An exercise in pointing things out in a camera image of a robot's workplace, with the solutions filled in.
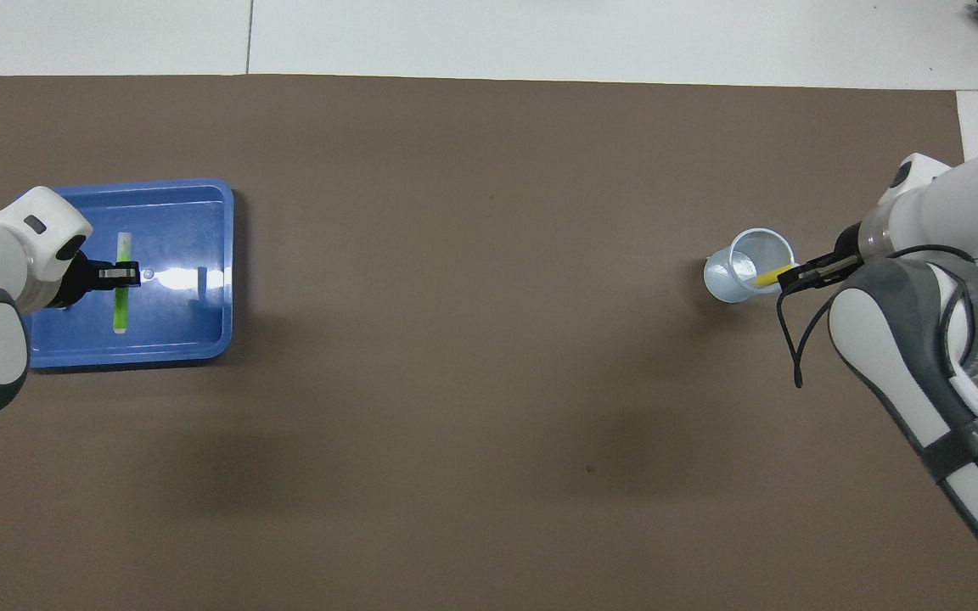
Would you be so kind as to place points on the blue plastic tray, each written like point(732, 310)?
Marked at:
point(175, 322)

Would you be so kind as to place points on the translucent pale blue cup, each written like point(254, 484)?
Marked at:
point(722, 280)

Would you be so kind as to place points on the green pen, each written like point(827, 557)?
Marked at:
point(121, 310)

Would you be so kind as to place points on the brown table mat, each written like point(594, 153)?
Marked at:
point(472, 339)

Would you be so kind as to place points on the yellow pen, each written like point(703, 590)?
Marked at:
point(767, 277)

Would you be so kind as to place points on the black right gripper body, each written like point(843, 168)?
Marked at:
point(847, 246)

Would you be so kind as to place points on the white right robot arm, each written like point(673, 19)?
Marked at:
point(964, 280)

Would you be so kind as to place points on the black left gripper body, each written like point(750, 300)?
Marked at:
point(77, 280)

